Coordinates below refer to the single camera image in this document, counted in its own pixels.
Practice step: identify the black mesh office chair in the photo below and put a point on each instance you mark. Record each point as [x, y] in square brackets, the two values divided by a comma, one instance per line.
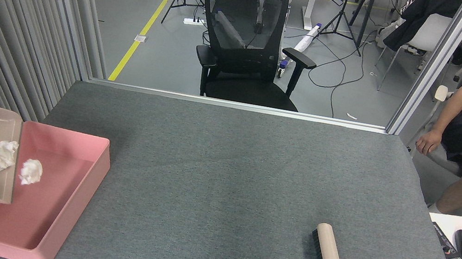
[241, 70]

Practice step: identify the silver floor outlet plate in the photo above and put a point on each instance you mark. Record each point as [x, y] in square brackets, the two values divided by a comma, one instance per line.
[140, 38]

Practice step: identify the white paper ball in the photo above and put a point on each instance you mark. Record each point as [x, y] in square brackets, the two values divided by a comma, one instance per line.
[3, 156]
[31, 171]

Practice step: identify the silver frame rail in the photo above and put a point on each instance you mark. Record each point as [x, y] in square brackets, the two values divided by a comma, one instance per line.
[239, 105]

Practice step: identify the black flat device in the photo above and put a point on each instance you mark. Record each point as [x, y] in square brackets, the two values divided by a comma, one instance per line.
[444, 240]

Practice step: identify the pink plastic bin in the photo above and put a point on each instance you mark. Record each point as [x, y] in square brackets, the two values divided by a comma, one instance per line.
[60, 195]

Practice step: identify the person's right forearm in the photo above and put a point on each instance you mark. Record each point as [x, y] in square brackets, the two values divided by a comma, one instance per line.
[449, 114]

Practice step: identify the person's right hand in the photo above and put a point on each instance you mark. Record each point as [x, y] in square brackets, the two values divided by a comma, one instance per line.
[428, 143]

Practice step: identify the white chair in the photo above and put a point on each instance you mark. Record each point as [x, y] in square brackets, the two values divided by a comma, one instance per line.
[435, 32]

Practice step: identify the white blue floor device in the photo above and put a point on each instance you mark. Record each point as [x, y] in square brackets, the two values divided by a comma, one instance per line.
[307, 39]

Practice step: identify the black jacket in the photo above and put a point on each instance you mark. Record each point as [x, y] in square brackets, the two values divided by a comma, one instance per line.
[413, 19]

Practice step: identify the white stand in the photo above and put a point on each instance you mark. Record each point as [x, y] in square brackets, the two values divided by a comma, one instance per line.
[310, 7]

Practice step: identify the white power strip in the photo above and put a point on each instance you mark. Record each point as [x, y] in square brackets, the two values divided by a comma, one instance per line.
[193, 21]

